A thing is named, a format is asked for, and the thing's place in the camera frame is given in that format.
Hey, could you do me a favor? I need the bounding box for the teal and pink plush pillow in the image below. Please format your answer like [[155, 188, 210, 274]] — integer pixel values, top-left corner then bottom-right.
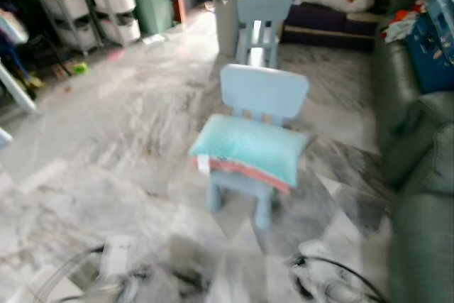
[[188, 114, 314, 194]]

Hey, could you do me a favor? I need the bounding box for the green leather sofa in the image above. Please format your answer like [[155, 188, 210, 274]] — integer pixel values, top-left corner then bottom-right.
[[370, 0, 454, 303]]

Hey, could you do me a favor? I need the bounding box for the blue plastic crate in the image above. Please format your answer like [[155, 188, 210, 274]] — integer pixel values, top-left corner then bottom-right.
[[404, 0, 454, 95]]

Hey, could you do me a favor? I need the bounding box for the colourful cloth heap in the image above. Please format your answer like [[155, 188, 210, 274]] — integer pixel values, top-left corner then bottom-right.
[[382, 9, 421, 43]]

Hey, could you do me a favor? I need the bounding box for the dark purple couch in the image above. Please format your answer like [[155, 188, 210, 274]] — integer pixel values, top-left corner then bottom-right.
[[280, 0, 387, 53]]

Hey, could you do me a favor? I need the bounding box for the light blue child chair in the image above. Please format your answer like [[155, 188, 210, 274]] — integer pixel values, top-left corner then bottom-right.
[[205, 64, 311, 231], [235, 0, 294, 70]]

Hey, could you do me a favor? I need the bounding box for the grey small table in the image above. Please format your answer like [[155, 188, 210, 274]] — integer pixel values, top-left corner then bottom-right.
[[211, 0, 274, 59]]

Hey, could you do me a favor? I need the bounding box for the green bin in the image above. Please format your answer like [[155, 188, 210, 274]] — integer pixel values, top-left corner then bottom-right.
[[135, 0, 175, 35]]

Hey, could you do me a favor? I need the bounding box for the white slanted bar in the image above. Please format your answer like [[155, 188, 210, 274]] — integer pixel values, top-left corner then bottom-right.
[[0, 62, 38, 114]]

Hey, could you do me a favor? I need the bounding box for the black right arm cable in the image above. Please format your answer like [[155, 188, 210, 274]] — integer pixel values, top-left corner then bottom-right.
[[305, 255, 389, 303]]

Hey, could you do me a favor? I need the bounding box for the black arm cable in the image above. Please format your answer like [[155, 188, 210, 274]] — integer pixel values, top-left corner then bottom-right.
[[305, 255, 389, 303], [32, 245, 107, 303]]

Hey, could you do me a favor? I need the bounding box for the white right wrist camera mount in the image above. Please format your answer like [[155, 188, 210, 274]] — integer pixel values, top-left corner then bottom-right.
[[294, 241, 334, 268]]

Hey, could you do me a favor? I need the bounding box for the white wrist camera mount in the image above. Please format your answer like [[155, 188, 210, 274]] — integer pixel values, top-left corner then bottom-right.
[[101, 236, 135, 279], [294, 241, 334, 268]]

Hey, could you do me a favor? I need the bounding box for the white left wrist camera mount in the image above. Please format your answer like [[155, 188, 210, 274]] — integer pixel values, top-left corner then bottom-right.
[[101, 236, 135, 279]]

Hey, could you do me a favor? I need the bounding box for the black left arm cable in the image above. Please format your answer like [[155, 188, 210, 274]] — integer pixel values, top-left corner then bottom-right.
[[32, 245, 107, 303]]

